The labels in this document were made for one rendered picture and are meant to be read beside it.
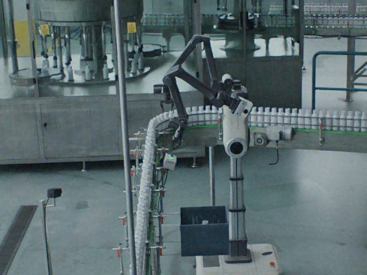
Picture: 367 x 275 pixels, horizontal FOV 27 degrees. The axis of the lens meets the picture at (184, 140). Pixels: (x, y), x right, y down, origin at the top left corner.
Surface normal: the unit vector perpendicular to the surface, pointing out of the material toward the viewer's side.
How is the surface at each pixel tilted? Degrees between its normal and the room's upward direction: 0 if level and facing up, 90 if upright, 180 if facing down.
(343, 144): 90
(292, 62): 90
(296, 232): 0
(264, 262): 0
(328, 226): 0
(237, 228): 90
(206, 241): 90
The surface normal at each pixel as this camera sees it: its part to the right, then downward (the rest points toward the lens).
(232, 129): 0.02, 0.47
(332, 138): -0.29, 0.29
